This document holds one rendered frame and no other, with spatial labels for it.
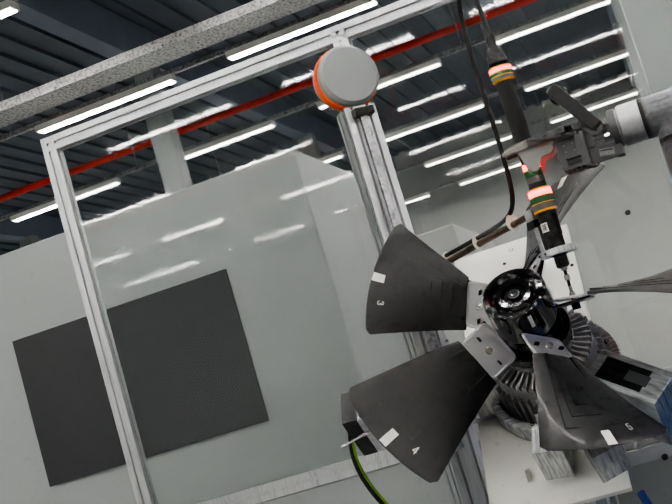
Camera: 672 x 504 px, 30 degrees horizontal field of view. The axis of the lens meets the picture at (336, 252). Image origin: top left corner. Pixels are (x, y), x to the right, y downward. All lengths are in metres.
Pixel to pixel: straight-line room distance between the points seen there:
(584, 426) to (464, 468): 0.87
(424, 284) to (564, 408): 0.45
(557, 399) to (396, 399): 0.30
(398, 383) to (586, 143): 0.55
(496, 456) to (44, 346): 2.59
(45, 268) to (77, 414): 0.55
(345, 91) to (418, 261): 0.69
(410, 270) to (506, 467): 0.42
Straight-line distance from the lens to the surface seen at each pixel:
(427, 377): 2.26
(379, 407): 2.26
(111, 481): 4.63
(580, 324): 2.40
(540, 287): 2.26
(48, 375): 4.71
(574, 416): 2.11
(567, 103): 2.33
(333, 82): 3.01
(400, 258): 2.48
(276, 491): 3.21
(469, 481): 2.93
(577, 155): 2.30
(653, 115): 2.29
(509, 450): 2.43
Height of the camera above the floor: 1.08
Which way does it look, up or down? 8 degrees up
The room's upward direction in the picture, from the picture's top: 17 degrees counter-clockwise
